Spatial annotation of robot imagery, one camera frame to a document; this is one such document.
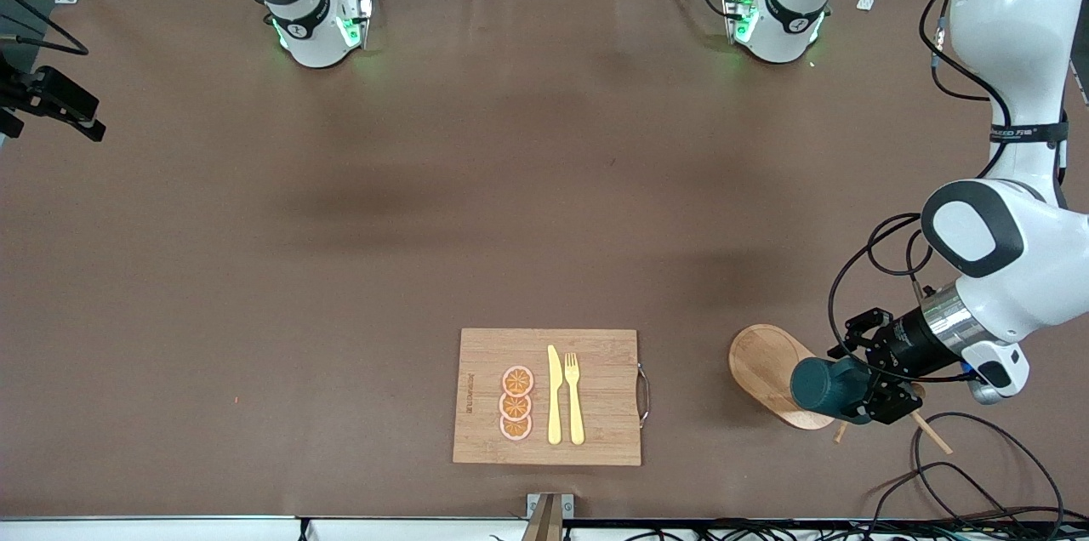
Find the black cable large loop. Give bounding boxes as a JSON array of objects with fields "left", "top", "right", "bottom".
[{"left": 913, "top": 412, "right": 1064, "bottom": 538}]

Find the yellow plastic knife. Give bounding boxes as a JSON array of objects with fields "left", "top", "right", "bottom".
[{"left": 547, "top": 345, "right": 563, "bottom": 446}]

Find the metal bracket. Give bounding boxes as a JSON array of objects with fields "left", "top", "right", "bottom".
[{"left": 527, "top": 493, "right": 575, "bottom": 519}]

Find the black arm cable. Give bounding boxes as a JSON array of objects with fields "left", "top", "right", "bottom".
[
  {"left": 0, "top": 0, "right": 90, "bottom": 57},
  {"left": 828, "top": 0, "right": 1013, "bottom": 384}
]

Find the black cable small loop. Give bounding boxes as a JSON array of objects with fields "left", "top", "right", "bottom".
[{"left": 868, "top": 461, "right": 1018, "bottom": 541}]

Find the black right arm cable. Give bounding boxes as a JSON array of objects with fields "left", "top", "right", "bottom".
[{"left": 0, "top": 0, "right": 90, "bottom": 57}]

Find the yellow plastic fork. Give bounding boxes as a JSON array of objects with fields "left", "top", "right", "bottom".
[{"left": 564, "top": 352, "right": 586, "bottom": 446}]

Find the black cable bundle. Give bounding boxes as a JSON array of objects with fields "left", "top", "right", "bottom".
[{"left": 596, "top": 520, "right": 1089, "bottom": 541}]

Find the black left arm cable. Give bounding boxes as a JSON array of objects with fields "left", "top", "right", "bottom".
[{"left": 828, "top": 0, "right": 1013, "bottom": 384}]

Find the wooden mug tree stand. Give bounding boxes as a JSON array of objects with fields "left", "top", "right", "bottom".
[{"left": 729, "top": 324, "right": 954, "bottom": 455}]

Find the bamboo cutting board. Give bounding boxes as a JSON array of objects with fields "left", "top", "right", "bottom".
[{"left": 453, "top": 328, "right": 652, "bottom": 467}]

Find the teal cup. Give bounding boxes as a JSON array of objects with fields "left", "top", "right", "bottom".
[{"left": 790, "top": 356, "right": 875, "bottom": 424}]

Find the white table edge rail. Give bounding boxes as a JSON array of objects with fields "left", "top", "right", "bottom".
[{"left": 0, "top": 515, "right": 1089, "bottom": 541}]

